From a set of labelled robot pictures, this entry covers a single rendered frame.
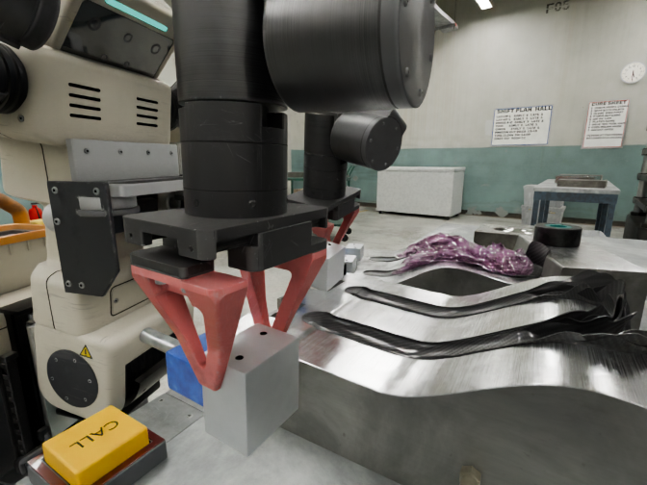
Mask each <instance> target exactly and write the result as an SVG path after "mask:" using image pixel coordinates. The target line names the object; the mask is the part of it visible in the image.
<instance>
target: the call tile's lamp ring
mask: <svg viewBox="0 0 647 485"><path fill-rule="evenodd" d="M147 432H148V438H149V439H150V440H152V441H153V442H152V443H150V444H149V445H147V446H146V447H144V448H143V449H141V450H140V451H139V452H137V453H136V454H134V455H133V456H131V457H130V458H129V459H127V460H126V461H124V462H123V463H122V464H120V465H119V466H117V467H116V468H115V469H113V470H112V471H110V472H109V473H107V474H106V475H104V476H103V477H102V478H100V479H99V480H97V481H96V482H94V483H93V484H92V485H104V484H105V483H107V482H108V481H109V480H111V479H112V478H113V477H115V476H116V475H118V474H119V473H120V472H122V471H123V470H125V469H126V468H128V467H129V466H130V465H132V464H133V463H134V462H136V461H137V460H138V459H140V458H141V457H143V456H144V455H145V454H147V453H148V452H149V451H150V450H151V449H153V448H154V447H156V446H157V445H159V444H160V443H161V442H163V441H164V440H165V439H164V438H162V437H161V436H159V435H157V434H156V433H154V432H152V431H151V430H149V429H148V428H147ZM43 458H44V454H43V453H42V454H40V455H38V456H37V457H35V458H33V459H31V460H30V461H28V462H27V464H28V465H30V466H31V467H32V468H33V469H34V470H35V471H36V472H37V473H38V474H39V475H40V476H41V477H42V478H43V479H44V480H45V481H46V482H47V483H48V484H49V485H66V484H65V483H64V482H63V481H62V480H61V479H60V478H59V477H58V476H57V475H55V474H54V473H53V472H52V471H51V470H50V469H49V468H48V467H47V466H45V465H44V464H43V463H42V462H41V461H40V460H41V459H43Z"/></svg>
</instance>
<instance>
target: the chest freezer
mask: <svg viewBox="0 0 647 485"><path fill-rule="evenodd" d="M465 168H466V167H440V166H389V167H388V168H387V169H385V170H382V171H378V172H377V196H376V210H377V211H379V213H380V214H382V211H384V212H396V213H407V214H418V215H429V216H440V217H446V219H450V217H452V216H454V215H456V216H458V214H459V213H461V205H462V194H463V183H464V171H465Z"/></svg>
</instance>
